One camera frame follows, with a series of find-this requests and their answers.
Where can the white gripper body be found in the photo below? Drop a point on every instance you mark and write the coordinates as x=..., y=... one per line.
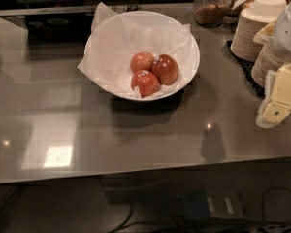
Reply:
x=288, y=33

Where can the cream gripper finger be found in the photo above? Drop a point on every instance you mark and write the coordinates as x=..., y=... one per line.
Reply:
x=276, y=107
x=265, y=35

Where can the red apple front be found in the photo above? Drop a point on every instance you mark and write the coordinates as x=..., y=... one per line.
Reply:
x=146, y=82

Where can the dark red apple right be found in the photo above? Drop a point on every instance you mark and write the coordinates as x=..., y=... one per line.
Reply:
x=165, y=69

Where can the red apple back left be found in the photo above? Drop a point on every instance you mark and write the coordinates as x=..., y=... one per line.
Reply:
x=141, y=61

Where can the front stack paper bowls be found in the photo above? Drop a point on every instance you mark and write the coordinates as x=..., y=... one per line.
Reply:
x=265, y=61

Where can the stack paper bowls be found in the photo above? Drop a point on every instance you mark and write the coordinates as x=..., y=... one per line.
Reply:
x=252, y=19
x=265, y=61

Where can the back stack paper bowls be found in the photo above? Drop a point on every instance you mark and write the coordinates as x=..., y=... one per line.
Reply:
x=252, y=19

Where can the black rubber mat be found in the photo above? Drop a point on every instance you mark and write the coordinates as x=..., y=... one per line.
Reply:
x=246, y=67

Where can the glass jar with grains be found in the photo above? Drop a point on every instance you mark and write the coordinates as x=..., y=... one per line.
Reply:
x=210, y=13

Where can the dark box under table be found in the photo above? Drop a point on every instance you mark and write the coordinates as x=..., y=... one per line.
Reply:
x=213, y=205

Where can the white paper liner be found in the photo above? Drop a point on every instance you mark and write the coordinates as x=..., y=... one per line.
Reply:
x=119, y=46

